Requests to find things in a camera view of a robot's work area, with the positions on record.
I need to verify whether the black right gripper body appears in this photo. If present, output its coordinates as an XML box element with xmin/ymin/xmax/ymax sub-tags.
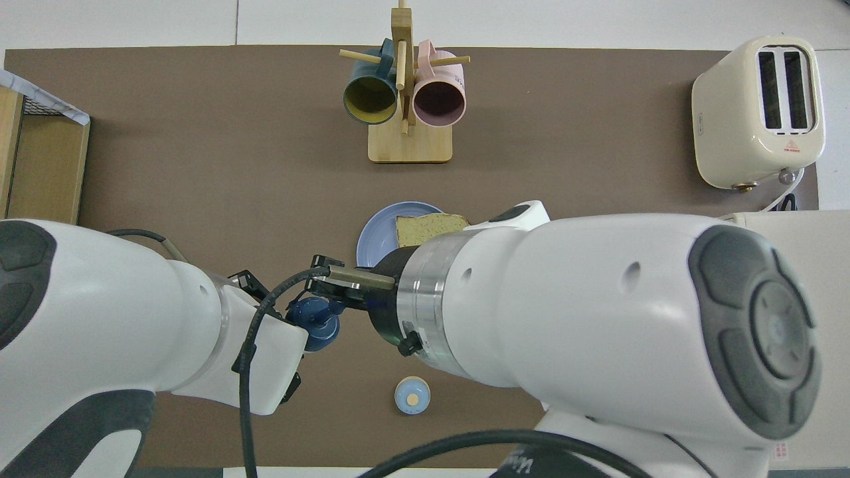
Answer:
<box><xmin>330</xmin><ymin>247</ymin><xmax>424</xmax><ymax>356</ymax></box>

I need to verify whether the translucent squeeze bottle blue cap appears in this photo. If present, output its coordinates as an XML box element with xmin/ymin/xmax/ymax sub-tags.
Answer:
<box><xmin>286</xmin><ymin>295</ymin><xmax>341</xmax><ymax>353</ymax></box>

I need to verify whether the toasted bread slice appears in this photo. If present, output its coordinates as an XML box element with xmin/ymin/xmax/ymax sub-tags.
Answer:
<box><xmin>396</xmin><ymin>213</ymin><xmax>471</xmax><ymax>249</ymax></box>

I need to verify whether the blue round plate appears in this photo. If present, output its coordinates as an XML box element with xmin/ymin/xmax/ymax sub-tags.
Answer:
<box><xmin>355</xmin><ymin>201</ymin><xmax>446</xmax><ymax>270</ymax></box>

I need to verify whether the wooden mug tree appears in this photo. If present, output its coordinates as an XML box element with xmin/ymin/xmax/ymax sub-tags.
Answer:
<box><xmin>339</xmin><ymin>0</ymin><xmax>471</xmax><ymax>164</ymax></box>

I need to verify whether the dark teal mug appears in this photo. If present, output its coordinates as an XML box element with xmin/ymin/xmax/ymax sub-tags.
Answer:
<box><xmin>343</xmin><ymin>38</ymin><xmax>399</xmax><ymax>125</ymax></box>

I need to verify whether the pink ribbed mug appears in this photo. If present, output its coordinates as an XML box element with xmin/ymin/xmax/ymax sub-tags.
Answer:
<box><xmin>412</xmin><ymin>40</ymin><xmax>468</xmax><ymax>129</ymax></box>

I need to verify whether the wooden two-tier shelf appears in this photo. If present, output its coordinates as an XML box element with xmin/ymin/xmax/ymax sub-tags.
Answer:
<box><xmin>0</xmin><ymin>86</ymin><xmax>92</xmax><ymax>225</ymax></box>

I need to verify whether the brown table mat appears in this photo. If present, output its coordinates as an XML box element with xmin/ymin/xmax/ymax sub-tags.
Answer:
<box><xmin>0</xmin><ymin>44</ymin><xmax>821</xmax><ymax>469</ymax></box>

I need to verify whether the cream two-slot toaster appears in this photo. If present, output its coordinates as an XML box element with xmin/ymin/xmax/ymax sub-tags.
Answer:
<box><xmin>691</xmin><ymin>36</ymin><xmax>826</xmax><ymax>192</ymax></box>

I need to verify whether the white toaster oven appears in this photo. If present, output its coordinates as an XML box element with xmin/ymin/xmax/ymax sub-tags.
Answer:
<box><xmin>721</xmin><ymin>211</ymin><xmax>850</xmax><ymax>469</ymax></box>

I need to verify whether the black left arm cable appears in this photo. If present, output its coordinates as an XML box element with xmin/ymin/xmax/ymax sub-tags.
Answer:
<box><xmin>106</xmin><ymin>229</ymin><xmax>333</xmax><ymax>478</ymax></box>

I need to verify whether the black wire basket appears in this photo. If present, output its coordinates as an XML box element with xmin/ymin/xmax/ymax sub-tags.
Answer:
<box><xmin>23</xmin><ymin>96</ymin><xmax>75</xmax><ymax>120</ymax></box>

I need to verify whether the toaster cable and plug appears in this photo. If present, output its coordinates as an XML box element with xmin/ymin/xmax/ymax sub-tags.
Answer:
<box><xmin>760</xmin><ymin>169</ymin><xmax>808</xmax><ymax>213</ymax></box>

